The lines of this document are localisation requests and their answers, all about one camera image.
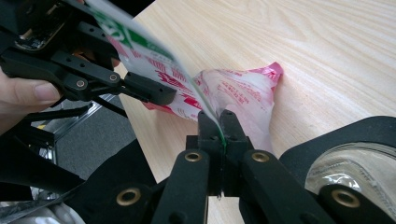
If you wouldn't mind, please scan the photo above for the aluminium floor rail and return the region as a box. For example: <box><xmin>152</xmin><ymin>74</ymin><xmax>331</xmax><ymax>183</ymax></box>
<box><xmin>31</xmin><ymin>92</ymin><xmax>108</xmax><ymax>166</ymax></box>

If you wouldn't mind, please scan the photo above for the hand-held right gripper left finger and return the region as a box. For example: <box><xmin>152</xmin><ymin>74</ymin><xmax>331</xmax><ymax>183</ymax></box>
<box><xmin>150</xmin><ymin>110</ymin><xmax>224</xmax><ymax>224</ymax></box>

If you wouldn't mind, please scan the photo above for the clear red-printed plastic bag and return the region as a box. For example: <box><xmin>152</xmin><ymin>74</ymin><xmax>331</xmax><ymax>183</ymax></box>
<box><xmin>83</xmin><ymin>0</ymin><xmax>285</xmax><ymax>154</ymax></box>

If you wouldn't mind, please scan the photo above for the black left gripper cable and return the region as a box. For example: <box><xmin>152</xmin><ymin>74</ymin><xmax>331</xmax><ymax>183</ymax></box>
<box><xmin>92</xmin><ymin>96</ymin><xmax>129</xmax><ymax>119</ymax></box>

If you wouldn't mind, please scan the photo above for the black metal bar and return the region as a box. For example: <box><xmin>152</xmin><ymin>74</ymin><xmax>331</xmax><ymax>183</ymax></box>
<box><xmin>22</xmin><ymin>104</ymin><xmax>94</xmax><ymax>123</ymax></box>

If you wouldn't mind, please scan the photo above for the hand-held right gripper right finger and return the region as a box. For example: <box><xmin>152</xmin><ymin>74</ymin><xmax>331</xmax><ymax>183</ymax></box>
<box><xmin>219</xmin><ymin>109</ymin><xmax>336</xmax><ymax>224</ymax></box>

